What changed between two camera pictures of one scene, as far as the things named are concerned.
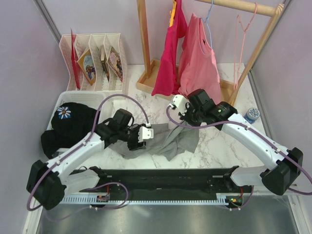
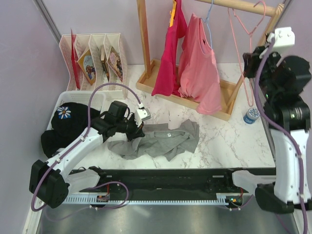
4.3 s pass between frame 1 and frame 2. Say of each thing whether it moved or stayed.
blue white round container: stayed
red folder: stayed
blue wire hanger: stayed
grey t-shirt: stayed
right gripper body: moved
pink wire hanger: moved
